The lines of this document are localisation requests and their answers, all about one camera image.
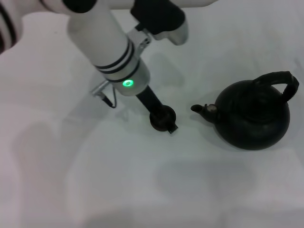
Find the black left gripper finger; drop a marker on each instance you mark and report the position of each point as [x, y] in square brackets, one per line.
[173, 129]

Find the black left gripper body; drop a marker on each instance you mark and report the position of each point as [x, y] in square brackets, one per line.
[149, 99]

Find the dark round teacup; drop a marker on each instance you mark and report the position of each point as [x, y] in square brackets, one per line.
[161, 121]

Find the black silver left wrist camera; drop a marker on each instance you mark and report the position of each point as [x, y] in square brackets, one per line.
[161, 14]

